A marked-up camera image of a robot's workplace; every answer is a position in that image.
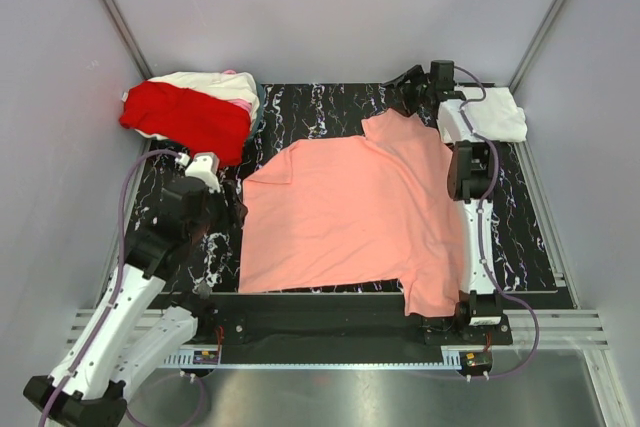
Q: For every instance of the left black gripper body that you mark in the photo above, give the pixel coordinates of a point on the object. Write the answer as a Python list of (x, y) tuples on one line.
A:
[(213, 220)]

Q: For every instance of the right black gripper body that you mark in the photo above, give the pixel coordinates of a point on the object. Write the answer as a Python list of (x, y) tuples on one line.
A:
[(415, 95)]

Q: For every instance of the salmon pink t-shirt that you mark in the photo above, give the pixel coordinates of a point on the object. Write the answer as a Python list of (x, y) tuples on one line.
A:
[(358, 209)]

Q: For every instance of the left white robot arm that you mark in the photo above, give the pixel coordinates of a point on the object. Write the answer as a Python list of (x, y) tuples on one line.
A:
[(95, 381)]

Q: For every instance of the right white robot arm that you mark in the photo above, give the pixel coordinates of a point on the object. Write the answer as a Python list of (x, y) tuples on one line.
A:
[(471, 181)]

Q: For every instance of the folded white t-shirt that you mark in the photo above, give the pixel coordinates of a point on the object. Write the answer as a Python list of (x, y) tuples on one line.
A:
[(497, 117)]

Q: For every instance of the red t-shirt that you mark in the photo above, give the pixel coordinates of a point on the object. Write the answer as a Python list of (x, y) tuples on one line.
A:
[(195, 120)]

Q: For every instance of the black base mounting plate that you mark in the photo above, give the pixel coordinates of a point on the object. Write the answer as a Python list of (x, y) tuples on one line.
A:
[(327, 328)]

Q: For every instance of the cream white t-shirt in pile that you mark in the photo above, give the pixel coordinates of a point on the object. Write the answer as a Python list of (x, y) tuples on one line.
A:
[(223, 87)]

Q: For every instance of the left small circuit board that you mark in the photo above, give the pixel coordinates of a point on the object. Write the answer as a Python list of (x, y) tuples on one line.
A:
[(206, 357)]

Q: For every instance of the small circuit board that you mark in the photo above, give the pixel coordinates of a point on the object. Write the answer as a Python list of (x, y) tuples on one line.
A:
[(478, 358), (206, 357)]

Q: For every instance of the right small circuit board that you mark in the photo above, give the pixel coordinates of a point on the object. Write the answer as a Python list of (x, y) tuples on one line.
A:
[(478, 358)]

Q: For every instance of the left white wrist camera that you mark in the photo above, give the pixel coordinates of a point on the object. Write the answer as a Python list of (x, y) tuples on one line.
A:
[(202, 166)]

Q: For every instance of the aluminium rail frame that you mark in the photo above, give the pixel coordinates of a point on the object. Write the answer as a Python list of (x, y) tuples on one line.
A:
[(533, 331)]

